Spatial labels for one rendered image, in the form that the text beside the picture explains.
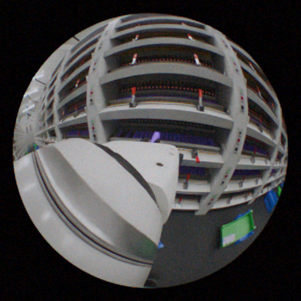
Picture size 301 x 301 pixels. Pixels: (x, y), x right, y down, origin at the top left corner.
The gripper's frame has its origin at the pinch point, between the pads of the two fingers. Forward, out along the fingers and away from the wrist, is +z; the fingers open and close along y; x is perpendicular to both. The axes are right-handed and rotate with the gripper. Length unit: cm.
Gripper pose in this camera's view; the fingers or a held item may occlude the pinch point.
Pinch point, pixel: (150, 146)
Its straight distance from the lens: 19.5
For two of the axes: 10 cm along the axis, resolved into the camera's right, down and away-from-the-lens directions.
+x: 0.4, -9.6, -2.8
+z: 2.2, -2.6, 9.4
